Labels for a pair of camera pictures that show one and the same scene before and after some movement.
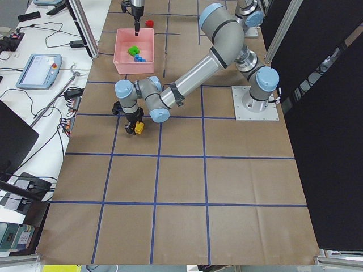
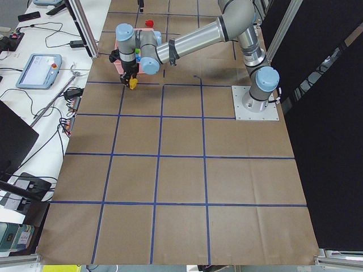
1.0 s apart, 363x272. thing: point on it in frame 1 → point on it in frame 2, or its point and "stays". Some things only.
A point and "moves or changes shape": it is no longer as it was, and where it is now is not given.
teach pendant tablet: [39, 72] stays
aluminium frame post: [82, 21] stays
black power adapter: [76, 43] stays
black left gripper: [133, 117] → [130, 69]
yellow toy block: [139, 127] moves or changes shape
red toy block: [150, 23] stays
